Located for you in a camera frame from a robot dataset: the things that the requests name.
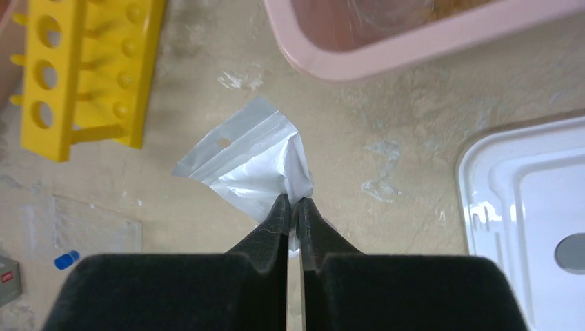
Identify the pink plastic bin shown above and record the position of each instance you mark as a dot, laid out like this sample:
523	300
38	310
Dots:
317	38

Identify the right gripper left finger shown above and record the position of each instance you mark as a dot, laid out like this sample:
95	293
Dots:
244	288

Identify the clear well plate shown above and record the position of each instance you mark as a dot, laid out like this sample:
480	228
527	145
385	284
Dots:
56	225

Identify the yellow test tube rack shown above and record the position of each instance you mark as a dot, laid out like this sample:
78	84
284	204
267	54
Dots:
87	71

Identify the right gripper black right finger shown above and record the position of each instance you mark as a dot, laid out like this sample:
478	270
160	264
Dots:
346	289

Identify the white plastic bin lid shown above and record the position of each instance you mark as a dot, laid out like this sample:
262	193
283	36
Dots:
522	199

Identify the blue capped test tube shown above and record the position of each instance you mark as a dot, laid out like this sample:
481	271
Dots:
66	260

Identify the white slide box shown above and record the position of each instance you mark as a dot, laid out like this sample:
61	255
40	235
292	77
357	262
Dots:
11	287

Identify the white packet pouch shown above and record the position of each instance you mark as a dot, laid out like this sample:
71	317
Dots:
250	159

